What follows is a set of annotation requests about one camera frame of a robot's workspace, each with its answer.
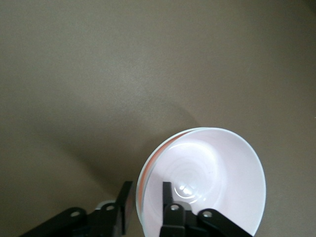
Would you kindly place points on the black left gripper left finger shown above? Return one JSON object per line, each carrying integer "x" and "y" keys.
{"x": 124, "y": 205}

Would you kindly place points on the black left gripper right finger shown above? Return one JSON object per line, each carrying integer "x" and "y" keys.
{"x": 168, "y": 195}

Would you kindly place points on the brown table cover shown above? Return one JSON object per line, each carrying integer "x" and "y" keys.
{"x": 98, "y": 61}

